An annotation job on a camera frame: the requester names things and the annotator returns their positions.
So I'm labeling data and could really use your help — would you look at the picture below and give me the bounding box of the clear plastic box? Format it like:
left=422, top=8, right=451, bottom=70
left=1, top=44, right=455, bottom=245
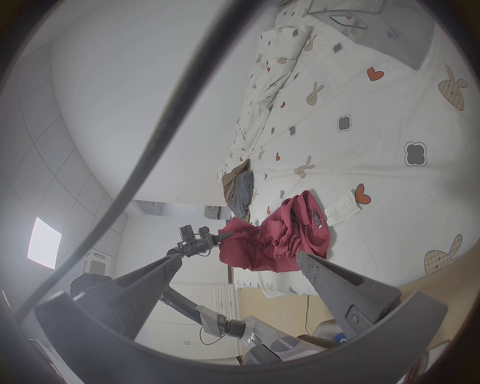
left=305, top=0, right=436, bottom=71

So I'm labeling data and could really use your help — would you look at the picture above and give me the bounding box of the brown garment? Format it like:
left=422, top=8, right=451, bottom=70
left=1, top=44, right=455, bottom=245
left=221, top=158, right=251, bottom=222

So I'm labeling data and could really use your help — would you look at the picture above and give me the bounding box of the square ceiling light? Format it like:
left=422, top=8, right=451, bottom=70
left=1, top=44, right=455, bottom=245
left=26, top=216, right=63, bottom=270

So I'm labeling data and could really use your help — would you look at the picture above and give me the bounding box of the black cable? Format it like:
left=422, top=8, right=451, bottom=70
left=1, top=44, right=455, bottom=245
left=13, top=0, right=265, bottom=321

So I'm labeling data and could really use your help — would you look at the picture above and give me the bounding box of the white printed quilt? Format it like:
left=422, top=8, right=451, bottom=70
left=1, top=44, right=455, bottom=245
left=218, top=25, right=315, bottom=182

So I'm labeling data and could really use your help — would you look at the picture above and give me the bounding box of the bed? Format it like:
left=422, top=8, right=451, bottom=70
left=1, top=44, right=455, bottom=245
left=217, top=0, right=480, bottom=301

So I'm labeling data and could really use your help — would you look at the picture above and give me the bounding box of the grey garment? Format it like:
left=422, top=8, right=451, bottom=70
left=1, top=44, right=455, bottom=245
left=227, top=170, right=256, bottom=219

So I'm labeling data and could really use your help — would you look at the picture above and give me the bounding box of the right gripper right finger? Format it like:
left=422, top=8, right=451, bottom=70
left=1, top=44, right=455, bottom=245
left=296, top=250, right=401, bottom=340

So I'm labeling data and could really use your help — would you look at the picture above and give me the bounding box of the red shirt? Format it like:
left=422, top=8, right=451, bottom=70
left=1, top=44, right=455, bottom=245
left=218, top=189, right=362, bottom=273

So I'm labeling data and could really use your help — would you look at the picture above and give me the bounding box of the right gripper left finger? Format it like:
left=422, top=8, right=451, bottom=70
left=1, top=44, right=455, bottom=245
left=70, top=253, right=183, bottom=341

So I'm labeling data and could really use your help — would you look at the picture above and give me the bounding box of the white chest of drawers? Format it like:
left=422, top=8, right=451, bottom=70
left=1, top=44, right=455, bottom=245
left=211, top=284, right=241, bottom=320

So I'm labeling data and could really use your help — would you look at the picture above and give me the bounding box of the ceiling air vent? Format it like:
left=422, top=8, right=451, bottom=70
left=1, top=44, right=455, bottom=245
left=80, top=250, right=114, bottom=279

